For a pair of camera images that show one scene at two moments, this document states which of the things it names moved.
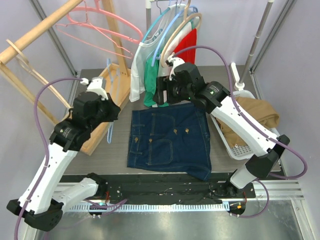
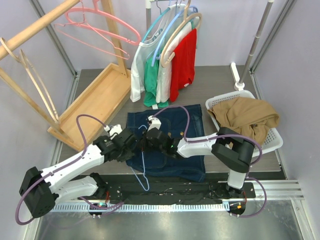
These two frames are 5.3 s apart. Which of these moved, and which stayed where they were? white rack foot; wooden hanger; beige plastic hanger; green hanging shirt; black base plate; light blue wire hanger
Moved: wooden hanger; light blue wire hanger
Stayed: beige plastic hanger; black base plate; green hanging shirt; white rack foot
